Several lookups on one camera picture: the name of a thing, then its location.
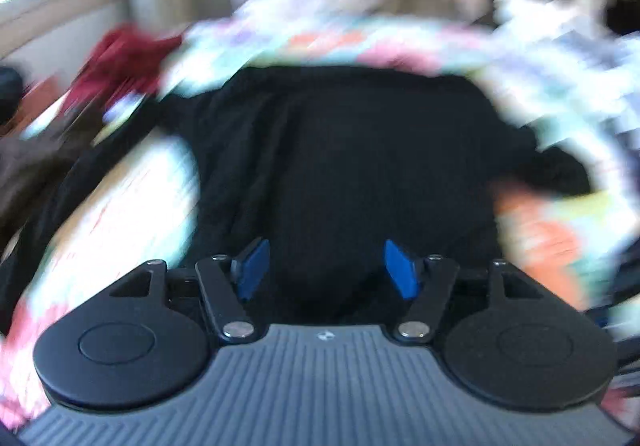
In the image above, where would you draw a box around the black folded cloth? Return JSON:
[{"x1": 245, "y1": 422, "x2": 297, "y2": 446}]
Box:
[{"x1": 0, "y1": 66, "x2": 23, "y2": 124}]

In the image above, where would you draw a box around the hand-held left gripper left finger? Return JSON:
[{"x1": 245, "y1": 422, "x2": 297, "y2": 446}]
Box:
[{"x1": 109, "y1": 237, "x2": 271, "y2": 343}]

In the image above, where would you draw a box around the red garment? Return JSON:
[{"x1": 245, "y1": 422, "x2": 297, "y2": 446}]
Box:
[{"x1": 67, "y1": 24, "x2": 186, "y2": 112}]

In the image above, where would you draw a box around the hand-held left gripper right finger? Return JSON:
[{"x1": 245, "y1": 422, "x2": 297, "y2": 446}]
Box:
[{"x1": 384, "y1": 239, "x2": 546, "y2": 344}]

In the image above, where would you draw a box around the brown garment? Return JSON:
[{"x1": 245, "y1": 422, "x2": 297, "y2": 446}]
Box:
[{"x1": 0, "y1": 126, "x2": 81, "y2": 252}]

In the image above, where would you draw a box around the white patterned cloth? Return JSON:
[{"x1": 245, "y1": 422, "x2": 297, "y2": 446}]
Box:
[{"x1": 492, "y1": 0, "x2": 640, "y2": 137}]

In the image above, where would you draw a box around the floral quilt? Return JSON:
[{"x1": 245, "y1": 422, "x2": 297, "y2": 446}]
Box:
[{"x1": 0, "y1": 16, "x2": 640, "y2": 432}]

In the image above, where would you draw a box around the black garment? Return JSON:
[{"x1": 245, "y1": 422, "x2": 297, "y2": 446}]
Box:
[{"x1": 0, "y1": 65, "x2": 593, "y2": 322}]

